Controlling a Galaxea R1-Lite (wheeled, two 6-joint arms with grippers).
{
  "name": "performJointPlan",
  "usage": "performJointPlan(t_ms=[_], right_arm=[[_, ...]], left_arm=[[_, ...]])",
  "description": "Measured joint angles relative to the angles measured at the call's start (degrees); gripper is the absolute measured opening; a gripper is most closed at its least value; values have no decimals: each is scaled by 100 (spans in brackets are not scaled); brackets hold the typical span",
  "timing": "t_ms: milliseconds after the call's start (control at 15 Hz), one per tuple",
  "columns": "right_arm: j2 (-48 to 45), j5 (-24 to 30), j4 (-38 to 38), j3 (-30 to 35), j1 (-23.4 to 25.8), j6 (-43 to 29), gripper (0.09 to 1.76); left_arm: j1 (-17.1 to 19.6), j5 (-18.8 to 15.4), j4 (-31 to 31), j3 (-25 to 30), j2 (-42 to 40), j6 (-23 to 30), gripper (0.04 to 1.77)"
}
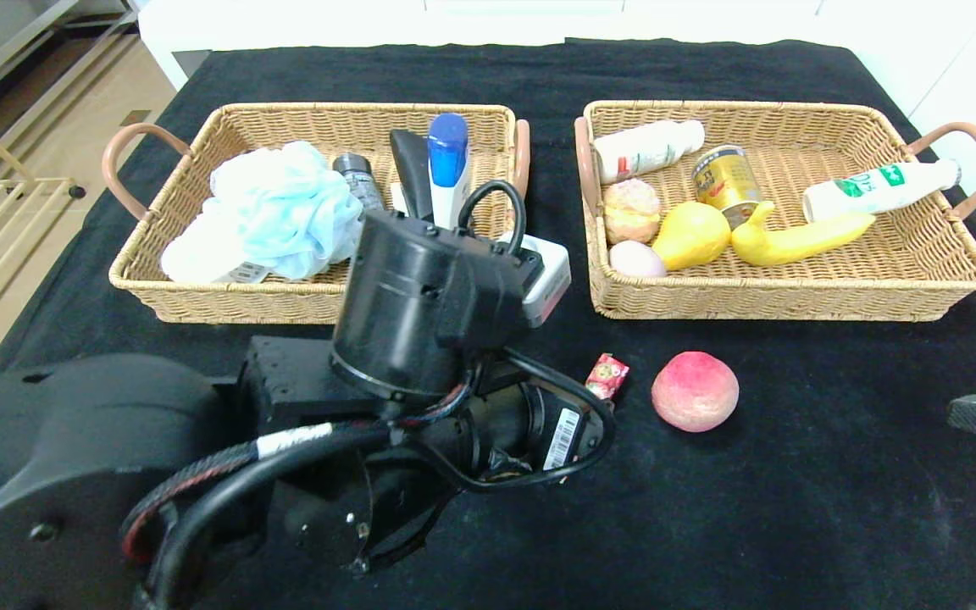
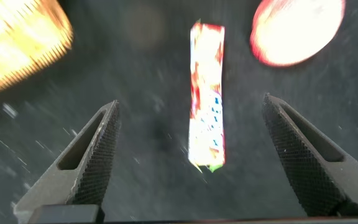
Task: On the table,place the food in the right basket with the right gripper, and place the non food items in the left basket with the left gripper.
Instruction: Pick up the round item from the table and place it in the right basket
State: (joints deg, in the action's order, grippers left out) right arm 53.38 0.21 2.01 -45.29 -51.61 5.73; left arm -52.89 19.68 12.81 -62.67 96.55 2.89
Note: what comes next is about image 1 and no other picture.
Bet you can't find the red Hi-Chew candy pack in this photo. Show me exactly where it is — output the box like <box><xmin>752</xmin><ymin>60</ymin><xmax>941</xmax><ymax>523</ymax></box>
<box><xmin>584</xmin><ymin>353</ymin><xmax>631</xmax><ymax>404</ymax></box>

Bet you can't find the pale pink round ball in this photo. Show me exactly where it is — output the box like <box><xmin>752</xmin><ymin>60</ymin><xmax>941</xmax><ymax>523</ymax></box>
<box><xmin>609</xmin><ymin>241</ymin><xmax>668</xmax><ymax>279</ymax></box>

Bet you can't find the light blue bath loofah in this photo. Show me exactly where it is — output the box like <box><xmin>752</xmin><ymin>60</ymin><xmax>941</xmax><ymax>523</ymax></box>
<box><xmin>208</xmin><ymin>140</ymin><xmax>364</xmax><ymax>281</ymax></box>

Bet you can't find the pink peach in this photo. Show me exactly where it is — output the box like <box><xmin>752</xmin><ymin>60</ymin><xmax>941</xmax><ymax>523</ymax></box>
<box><xmin>652</xmin><ymin>352</ymin><xmax>740</xmax><ymax>434</ymax></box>

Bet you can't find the gold drink can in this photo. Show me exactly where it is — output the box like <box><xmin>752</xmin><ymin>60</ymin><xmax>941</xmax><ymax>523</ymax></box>
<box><xmin>691</xmin><ymin>144</ymin><xmax>764</xmax><ymax>230</ymax></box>

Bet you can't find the yellow banana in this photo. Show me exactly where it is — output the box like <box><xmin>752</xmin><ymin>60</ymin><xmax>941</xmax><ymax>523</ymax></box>
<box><xmin>730</xmin><ymin>201</ymin><xmax>876</xmax><ymax>267</ymax></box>

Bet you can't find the white milk bottle green label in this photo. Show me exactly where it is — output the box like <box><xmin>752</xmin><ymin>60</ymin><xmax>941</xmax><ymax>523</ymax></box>
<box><xmin>801</xmin><ymin>158</ymin><xmax>961</xmax><ymax>224</ymax></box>

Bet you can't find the white shampoo bottle blue cap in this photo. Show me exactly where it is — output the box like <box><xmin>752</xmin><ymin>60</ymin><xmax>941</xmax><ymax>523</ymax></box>
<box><xmin>427</xmin><ymin>113</ymin><xmax>474</xmax><ymax>231</ymax></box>

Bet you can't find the black squeeze tube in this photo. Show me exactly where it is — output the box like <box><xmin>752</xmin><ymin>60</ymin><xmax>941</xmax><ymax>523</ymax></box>
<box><xmin>389</xmin><ymin>129</ymin><xmax>437</xmax><ymax>225</ymax></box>

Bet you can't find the pink cream puff bun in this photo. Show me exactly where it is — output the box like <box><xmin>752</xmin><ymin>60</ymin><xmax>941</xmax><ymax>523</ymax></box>
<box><xmin>603</xmin><ymin>178</ymin><xmax>663</xmax><ymax>246</ymax></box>

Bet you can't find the grey squeeze tube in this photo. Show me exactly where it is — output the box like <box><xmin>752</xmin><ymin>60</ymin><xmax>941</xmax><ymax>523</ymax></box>
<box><xmin>332</xmin><ymin>153</ymin><xmax>385</xmax><ymax>214</ymax></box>

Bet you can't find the yellow pear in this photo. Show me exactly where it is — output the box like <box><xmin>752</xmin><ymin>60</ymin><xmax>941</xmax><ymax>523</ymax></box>
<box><xmin>652</xmin><ymin>202</ymin><xmax>732</xmax><ymax>272</ymax></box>

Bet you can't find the white bottle with red label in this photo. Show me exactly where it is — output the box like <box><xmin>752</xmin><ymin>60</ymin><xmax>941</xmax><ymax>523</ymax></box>
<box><xmin>594</xmin><ymin>119</ymin><xmax>706</xmax><ymax>186</ymax></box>

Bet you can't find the white round plastic container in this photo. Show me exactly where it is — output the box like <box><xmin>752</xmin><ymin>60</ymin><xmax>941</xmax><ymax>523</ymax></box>
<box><xmin>160</xmin><ymin>222</ymin><xmax>274</xmax><ymax>285</ymax></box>

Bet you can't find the black tablecloth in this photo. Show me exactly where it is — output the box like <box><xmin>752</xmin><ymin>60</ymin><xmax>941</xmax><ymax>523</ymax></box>
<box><xmin>0</xmin><ymin>38</ymin><xmax>976</xmax><ymax>610</ymax></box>

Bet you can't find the white table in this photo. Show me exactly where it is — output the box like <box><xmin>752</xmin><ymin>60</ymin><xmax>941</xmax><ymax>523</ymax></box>
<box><xmin>136</xmin><ymin>0</ymin><xmax>845</xmax><ymax>92</ymax></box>

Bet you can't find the beige wooden rack on wheels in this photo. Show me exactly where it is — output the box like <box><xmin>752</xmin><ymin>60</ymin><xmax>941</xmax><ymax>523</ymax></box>
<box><xmin>0</xmin><ymin>96</ymin><xmax>86</xmax><ymax>352</ymax></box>

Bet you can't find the white cabinet front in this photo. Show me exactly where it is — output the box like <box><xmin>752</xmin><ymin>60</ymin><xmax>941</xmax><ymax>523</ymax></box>
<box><xmin>814</xmin><ymin>0</ymin><xmax>976</xmax><ymax>276</ymax></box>

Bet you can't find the wicker basket with brown handles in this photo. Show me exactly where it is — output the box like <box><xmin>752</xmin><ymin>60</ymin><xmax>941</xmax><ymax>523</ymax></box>
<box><xmin>574</xmin><ymin>100</ymin><xmax>976</xmax><ymax>322</ymax></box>
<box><xmin>103</xmin><ymin>103</ymin><xmax>531</xmax><ymax>325</ymax></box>

